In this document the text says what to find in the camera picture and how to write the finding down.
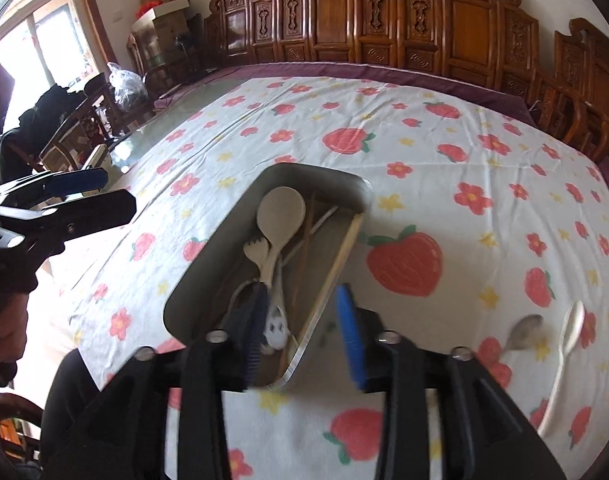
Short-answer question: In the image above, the metal tray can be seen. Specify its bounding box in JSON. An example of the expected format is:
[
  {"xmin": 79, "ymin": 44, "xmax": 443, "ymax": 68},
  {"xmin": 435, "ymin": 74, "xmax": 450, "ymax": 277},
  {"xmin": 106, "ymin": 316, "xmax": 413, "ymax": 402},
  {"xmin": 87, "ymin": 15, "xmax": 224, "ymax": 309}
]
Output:
[{"xmin": 163, "ymin": 162, "xmax": 371, "ymax": 392}]

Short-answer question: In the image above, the wooden armchair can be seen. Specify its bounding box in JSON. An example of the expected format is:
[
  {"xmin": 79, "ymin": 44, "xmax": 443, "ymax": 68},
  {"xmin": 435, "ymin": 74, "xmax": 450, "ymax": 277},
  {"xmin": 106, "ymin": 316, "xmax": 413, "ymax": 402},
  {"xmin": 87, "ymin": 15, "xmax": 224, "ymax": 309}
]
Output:
[
  {"xmin": 532, "ymin": 72, "xmax": 609, "ymax": 162},
  {"xmin": 126, "ymin": 32, "xmax": 205, "ymax": 102},
  {"xmin": 39, "ymin": 72, "xmax": 131, "ymax": 172}
]

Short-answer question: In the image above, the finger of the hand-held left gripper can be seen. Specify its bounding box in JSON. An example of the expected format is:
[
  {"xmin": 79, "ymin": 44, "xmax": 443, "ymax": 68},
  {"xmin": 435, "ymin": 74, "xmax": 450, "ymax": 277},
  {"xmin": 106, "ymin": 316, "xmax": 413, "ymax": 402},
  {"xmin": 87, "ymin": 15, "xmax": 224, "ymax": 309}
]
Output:
[
  {"xmin": 0, "ymin": 167, "xmax": 109, "ymax": 211},
  {"xmin": 0, "ymin": 189, "xmax": 137, "ymax": 262}
]

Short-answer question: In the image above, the black jacket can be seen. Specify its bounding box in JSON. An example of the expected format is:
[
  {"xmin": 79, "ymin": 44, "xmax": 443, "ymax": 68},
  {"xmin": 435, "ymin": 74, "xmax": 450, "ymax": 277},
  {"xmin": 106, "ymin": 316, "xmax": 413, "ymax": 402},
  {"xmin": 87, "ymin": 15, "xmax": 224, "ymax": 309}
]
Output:
[{"xmin": 0, "ymin": 82, "xmax": 93, "ymax": 181}]

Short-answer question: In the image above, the pale wooden spork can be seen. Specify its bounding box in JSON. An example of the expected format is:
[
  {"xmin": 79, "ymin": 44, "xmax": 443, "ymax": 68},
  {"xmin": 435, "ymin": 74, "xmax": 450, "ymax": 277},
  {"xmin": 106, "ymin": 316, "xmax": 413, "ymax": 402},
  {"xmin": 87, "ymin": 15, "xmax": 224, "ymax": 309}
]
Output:
[{"xmin": 243, "ymin": 240, "xmax": 273, "ymax": 286}]

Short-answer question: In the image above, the dark brown chopstick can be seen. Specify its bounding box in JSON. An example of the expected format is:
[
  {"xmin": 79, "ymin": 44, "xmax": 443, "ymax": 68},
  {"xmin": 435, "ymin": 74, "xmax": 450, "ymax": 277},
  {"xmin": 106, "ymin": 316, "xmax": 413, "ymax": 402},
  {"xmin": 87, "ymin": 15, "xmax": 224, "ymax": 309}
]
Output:
[{"xmin": 290, "ymin": 191, "xmax": 318, "ymax": 316}]

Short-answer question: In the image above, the light wooden chopstick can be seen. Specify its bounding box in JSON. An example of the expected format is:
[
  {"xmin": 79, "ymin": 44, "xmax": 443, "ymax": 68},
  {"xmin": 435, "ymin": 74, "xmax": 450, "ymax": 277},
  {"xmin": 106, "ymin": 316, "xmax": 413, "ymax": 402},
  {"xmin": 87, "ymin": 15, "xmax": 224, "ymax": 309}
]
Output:
[
  {"xmin": 304, "ymin": 212, "xmax": 365, "ymax": 322},
  {"xmin": 279, "ymin": 216, "xmax": 360, "ymax": 378}
]

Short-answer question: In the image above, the person's left hand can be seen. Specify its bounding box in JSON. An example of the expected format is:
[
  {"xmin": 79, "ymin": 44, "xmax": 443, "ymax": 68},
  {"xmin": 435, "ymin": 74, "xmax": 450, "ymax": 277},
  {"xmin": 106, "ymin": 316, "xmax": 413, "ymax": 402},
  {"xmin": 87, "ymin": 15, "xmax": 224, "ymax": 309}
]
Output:
[{"xmin": 0, "ymin": 293, "xmax": 30, "ymax": 389}]

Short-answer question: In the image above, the strawberry flower print tablecloth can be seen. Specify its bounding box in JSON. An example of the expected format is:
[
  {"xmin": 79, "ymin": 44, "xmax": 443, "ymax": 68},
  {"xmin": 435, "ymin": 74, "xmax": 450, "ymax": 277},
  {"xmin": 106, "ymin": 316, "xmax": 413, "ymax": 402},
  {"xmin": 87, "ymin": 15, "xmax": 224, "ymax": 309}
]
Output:
[{"xmin": 67, "ymin": 76, "xmax": 609, "ymax": 480}]

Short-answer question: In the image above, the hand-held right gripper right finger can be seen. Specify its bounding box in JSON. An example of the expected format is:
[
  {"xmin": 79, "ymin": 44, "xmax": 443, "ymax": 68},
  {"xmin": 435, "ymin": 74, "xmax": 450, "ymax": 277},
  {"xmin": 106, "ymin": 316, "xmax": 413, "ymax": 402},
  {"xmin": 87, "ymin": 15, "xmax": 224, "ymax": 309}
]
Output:
[{"xmin": 335, "ymin": 284, "xmax": 568, "ymax": 480}]

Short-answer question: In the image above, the row of carved wooden chairs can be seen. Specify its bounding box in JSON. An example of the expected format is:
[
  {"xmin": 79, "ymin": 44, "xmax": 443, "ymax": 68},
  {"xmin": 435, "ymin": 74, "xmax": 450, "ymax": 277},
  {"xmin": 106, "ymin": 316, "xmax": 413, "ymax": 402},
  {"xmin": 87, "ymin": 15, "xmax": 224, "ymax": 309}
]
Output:
[{"xmin": 202, "ymin": 0, "xmax": 609, "ymax": 163}]

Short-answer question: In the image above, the clear plastic bag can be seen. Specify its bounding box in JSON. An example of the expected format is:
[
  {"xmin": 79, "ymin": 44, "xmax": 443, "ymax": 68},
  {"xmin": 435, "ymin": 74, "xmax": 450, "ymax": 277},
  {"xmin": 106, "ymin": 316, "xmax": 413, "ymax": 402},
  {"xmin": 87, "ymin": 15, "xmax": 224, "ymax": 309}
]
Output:
[{"xmin": 107, "ymin": 62, "xmax": 150, "ymax": 112}]

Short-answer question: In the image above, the white patterned ceramic spoon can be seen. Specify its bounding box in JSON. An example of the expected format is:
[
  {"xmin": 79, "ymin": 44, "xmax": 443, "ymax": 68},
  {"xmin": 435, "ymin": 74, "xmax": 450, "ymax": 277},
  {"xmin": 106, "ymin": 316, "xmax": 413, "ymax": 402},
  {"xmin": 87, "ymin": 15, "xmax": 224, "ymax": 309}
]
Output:
[{"xmin": 262, "ymin": 265, "xmax": 292, "ymax": 352}]

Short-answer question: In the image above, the large cardboard box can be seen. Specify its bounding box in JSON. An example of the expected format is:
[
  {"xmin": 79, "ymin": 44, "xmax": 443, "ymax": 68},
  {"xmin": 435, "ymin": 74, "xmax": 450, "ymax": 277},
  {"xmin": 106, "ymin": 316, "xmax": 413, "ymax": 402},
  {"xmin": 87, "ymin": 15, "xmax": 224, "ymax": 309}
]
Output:
[{"xmin": 134, "ymin": 11, "xmax": 190, "ymax": 64}]

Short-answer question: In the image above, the pale wooden rice paddle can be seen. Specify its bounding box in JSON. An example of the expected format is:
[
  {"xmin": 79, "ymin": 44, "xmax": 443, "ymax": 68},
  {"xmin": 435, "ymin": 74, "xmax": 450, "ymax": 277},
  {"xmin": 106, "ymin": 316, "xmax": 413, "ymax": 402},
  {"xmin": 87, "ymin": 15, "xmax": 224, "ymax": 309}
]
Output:
[{"xmin": 256, "ymin": 186, "xmax": 307, "ymax": 288}]

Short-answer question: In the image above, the person's black clothing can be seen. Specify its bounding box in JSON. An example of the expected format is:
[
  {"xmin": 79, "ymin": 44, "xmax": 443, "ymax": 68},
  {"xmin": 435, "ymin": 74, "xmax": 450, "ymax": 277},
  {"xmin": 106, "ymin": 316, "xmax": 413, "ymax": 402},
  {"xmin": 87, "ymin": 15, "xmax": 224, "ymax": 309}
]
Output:
[{"xmin": 37, "ymin": 347, "xmax": 108, "ymax": 480}]

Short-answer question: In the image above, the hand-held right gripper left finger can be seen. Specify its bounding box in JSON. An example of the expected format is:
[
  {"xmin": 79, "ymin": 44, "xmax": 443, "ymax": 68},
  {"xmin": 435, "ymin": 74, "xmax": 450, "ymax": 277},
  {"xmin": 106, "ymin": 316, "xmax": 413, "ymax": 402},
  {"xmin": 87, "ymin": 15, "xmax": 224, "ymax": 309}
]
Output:
[{"xmin": 39, "ymin": 282, "xmax": 272, "ymax": 480}]

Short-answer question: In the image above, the wooden framed window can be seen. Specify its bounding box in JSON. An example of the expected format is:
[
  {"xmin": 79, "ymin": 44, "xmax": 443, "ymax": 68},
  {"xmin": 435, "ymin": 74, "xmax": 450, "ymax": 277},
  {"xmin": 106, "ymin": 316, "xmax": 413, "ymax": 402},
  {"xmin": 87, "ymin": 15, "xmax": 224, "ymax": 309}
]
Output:
[{"xmin": 0, "ymin": 0, "xmax": 116, "ymax": 127}]

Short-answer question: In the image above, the metal spoon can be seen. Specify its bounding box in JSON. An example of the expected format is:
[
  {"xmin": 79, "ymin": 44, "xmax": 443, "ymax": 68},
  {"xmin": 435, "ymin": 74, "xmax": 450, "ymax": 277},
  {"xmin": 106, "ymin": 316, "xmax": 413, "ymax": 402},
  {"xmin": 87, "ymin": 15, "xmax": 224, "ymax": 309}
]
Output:
[{"xmin": 499, "ymin": 314, "xmax": 544, "ymax": 361}]

